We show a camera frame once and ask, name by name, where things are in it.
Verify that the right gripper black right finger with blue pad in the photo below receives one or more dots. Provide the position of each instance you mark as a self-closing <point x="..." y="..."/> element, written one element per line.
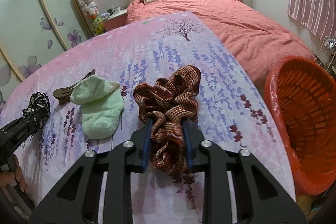
<point x="237" y="178"/>

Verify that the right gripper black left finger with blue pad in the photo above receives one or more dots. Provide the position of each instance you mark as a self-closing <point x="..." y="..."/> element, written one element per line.
<point x="97" y="188"/>

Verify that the black white floral scrunchie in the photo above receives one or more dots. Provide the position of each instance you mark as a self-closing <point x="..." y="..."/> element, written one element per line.
<point x="37" y="112"/>

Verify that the brown hair clip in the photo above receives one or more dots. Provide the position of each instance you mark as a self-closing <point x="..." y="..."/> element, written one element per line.
<point x="63" y="94"/>

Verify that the light green fuzzy sock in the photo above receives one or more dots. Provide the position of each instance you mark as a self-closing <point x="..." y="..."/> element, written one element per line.
<point x="101" y="105"/>

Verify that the brown striped scrunchie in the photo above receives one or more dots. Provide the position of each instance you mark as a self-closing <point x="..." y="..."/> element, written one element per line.
<point x="167" y="103"/>

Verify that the person's left hand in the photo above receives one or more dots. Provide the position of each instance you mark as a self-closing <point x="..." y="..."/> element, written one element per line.
<point x="7" y="177"/>

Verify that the orange plastic laundry basket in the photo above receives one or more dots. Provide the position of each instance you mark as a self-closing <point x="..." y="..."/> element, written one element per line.
<point x="300" y="95"/>

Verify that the floral sliding wardrobe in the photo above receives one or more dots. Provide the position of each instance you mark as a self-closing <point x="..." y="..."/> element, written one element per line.
<point x="33" y="32"/>

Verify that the yellow green plush toy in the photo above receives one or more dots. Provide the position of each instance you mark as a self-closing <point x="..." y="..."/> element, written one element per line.
<point x="98" y="26"/>

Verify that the pink lavender print tablecloth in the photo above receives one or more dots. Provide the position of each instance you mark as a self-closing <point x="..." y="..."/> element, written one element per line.
<point x="231" y="113"/>

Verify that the jar of plush toys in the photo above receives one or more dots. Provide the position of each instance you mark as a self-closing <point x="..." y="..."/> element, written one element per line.
<point x="89" y="8"/>

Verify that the coral red duvet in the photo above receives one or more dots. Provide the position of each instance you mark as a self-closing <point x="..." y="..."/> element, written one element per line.
<point x="256" y="41"/>

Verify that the pink bedside table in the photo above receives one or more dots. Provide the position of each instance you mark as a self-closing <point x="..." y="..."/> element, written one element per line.
<point x="116" y="20"/>

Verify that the white mug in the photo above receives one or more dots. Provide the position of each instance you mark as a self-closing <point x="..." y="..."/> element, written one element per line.
<point x="116" y="10"/>

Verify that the white wire rack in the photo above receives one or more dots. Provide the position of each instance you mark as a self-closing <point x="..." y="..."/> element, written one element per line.
<point x="326" y="55"/>

